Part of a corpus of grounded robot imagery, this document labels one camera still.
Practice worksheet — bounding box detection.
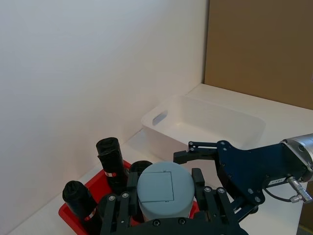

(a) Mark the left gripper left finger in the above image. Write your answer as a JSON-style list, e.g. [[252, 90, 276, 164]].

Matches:
[[99, 172, 139, 235]]

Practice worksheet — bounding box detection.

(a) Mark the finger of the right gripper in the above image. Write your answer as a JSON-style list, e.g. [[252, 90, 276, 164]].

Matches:
[[229, 195, 260, 224], [173, 140, 219, 165]]

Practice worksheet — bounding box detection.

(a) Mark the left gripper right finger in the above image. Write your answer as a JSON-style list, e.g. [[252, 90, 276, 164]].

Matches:
[[191, 167, 240, 225]]

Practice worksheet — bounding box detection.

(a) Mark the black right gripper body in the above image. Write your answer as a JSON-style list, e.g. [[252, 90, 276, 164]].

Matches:
[[216, 140, 309, 205]]

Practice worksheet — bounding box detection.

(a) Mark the grey cylindrical canister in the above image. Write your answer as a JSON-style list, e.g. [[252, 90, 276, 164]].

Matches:
[[136, 161, 196, 221]]

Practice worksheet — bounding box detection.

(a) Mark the red plastic tray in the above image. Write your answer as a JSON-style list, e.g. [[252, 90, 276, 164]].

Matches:
[[58, 160, 201, 235]]

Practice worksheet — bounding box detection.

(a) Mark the white plastic bin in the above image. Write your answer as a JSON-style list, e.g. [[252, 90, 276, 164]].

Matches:
[[140, 94, 267, 160]]

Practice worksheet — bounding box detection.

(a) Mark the black bag roll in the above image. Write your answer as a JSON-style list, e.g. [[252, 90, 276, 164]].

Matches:
[[62, 180, 103, 235], [128, 160, 154, 177], [95, 137, 129, 195]]

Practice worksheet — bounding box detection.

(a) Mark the brown cardboard panel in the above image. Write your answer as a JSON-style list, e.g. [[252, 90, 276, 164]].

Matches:
[[203, 0, 313, 110]]

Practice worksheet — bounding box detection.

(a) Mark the dark cable with silver plug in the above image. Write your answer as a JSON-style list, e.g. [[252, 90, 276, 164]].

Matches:
[[263, 174, 313, 204]]

